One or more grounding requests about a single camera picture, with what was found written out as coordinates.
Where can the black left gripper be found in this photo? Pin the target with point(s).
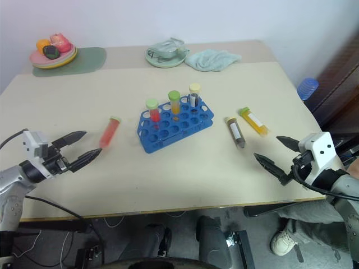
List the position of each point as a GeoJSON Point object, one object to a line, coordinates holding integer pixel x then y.
{"type": "Point", "coordinates": [56, 162]}

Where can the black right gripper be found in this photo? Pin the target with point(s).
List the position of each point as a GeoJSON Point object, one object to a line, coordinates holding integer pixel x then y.
{"type": "Point", "coordinates": [303, 164]}

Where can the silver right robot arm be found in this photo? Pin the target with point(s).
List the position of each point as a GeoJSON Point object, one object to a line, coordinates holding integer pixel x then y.
{"type": "Point", "coordinates": [347, 187]}

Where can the red tube, slim green cap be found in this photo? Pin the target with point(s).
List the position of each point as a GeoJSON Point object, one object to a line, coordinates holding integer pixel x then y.
{"type": "Point", "coordinates": [109, 133]}

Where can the yellow tube, green cap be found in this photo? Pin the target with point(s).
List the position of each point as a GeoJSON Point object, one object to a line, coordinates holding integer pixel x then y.
{"type": "Point", "coordinates": [255, 121]}

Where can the brown tube, yellow cap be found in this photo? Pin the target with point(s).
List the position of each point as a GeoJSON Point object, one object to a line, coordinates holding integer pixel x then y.
{"type": "Point", "coordinates": [237, 133]}

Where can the blue test tube rack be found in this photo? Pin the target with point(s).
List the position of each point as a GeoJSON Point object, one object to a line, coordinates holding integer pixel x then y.
{"type": "Point", "coordinates": [157, 144]}

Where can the red tube, wide green cap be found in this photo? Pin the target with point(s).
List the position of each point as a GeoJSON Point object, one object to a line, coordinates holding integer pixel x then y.
{"type": "Point", "coordinates": [154, 112]}

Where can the orange tube, green cap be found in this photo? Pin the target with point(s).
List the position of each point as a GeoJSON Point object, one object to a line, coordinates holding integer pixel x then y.
{"type": "Point", "coordinates": [174, 102]}

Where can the dark tube, pale cream cap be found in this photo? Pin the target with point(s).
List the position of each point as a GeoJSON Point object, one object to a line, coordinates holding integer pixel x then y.
{"type": "Point", "coordinates": [194, 93]}

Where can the person's grey trouser leg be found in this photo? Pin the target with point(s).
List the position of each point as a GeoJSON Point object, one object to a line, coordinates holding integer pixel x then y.
{"type": "Point", "coordinates": [311, 221]}

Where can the blue ribbed plastic object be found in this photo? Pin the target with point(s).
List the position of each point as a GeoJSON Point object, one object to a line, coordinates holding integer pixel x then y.
{"type": "Point", "coordinates": [307, 88]}

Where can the white sneaker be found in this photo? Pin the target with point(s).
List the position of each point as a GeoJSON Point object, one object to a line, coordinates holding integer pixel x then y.
{"type": "Point", "coordinates": [281, 242]}

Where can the green placemat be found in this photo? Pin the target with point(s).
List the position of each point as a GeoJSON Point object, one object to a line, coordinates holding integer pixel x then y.
{"type": "Point", "coordinates": [89, 60]}

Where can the dark brown wooden furniture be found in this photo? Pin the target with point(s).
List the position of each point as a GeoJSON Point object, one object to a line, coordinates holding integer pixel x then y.
{"type": "Point", "coordinates": [339, 84]}

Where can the stack of pastel plates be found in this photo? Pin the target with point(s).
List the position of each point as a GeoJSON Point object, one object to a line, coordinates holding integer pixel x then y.
{"type": "Point", "coordinates": [37, 61]}

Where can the dark green toy fruit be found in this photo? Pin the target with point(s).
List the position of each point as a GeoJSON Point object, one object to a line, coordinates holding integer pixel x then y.
{"type": "Point", "coordinates": [51, 52]}

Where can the pink toy fruit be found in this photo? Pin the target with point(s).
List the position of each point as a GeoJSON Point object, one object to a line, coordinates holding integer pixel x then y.
{"type": "Point", "coordinates": [61, 42]}

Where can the large dark rounded shape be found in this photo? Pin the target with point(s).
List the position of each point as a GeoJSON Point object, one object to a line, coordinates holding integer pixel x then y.
{"type": "Point", "coordinates": [211, 241]}

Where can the orange toy fruit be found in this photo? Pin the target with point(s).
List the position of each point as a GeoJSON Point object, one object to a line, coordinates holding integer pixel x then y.
{"type": "Point", "coordinates": [42, 44]}

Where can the light blue towel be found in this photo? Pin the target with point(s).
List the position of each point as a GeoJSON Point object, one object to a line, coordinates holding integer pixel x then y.
{"type": "Point", "coordinates": [211, 59]}

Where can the mint green plate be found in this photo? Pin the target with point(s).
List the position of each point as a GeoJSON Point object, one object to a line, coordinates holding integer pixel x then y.
{"type": "Point", "coordinates": [165, 64]}

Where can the crumpled clear plastic bag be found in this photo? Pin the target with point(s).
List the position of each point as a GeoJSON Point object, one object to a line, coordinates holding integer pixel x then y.
{"type": "Point", "coordinates": [166, 47]}

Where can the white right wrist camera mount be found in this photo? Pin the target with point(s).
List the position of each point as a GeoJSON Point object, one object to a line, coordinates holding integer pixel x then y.
{"type": "Point", "coordinates": [322, 151]}

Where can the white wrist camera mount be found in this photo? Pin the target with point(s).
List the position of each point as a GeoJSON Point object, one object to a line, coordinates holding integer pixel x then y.
{"type": "Point", "coordinates": [35, 143]}
{"type": "Point", "coordinates": [322, 151]}

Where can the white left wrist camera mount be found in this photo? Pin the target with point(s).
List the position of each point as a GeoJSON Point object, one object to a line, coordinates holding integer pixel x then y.
{"type": "Point", "coordinates": [35, 143]}

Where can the black metal bracket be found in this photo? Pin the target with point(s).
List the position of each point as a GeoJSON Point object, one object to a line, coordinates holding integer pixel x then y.
{"type": "Point", "coordinates": [242, 248]}

